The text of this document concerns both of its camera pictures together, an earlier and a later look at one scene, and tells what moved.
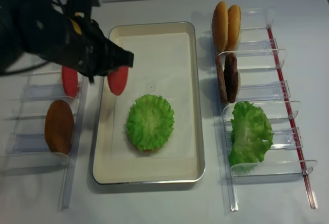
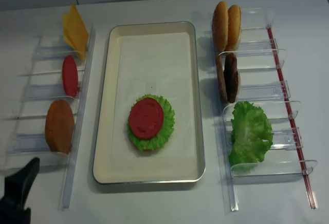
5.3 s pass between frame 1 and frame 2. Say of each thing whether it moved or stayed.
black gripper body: moved
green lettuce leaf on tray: stayed
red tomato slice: moved
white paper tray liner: stayed
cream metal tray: stayed
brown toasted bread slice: stayed
